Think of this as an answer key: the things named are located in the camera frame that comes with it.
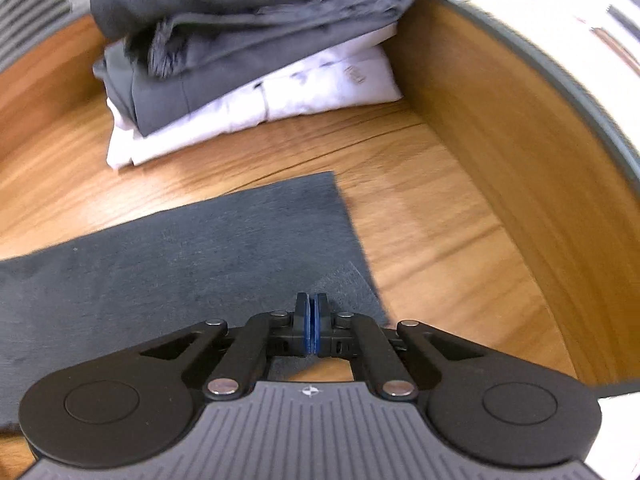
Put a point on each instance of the dark grey folded garment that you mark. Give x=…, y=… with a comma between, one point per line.
x=165, y=100

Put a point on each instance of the white folded shirt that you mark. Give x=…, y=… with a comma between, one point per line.
x=310, y=95

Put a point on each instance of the dark grey pants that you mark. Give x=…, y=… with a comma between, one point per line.
x=175, y=260

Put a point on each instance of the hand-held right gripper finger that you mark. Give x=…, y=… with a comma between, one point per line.
x=306, y=329
x=316, y=329

